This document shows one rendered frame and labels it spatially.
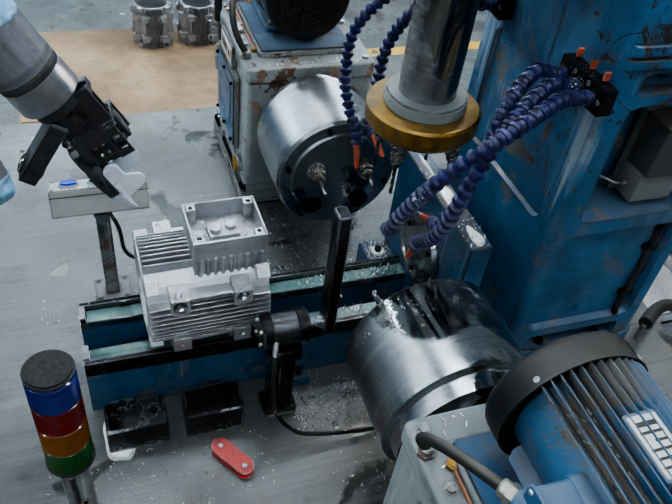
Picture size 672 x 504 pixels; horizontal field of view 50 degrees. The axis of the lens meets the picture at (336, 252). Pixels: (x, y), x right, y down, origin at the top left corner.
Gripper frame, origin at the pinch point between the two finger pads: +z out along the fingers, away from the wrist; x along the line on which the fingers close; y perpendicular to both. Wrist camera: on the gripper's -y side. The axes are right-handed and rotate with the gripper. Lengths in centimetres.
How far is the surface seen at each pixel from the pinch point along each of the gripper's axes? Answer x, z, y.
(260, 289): -13.5, 19.4, 10.6
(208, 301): -14.4, 15.1, 3.0
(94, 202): 13.2, 7.3, -10.1
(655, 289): 22, 146, 97
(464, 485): -59, 16, 27
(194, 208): -2.3, 7.1, 7.8
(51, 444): -38.6, -1.2, -14.8
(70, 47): 242, 84, -59
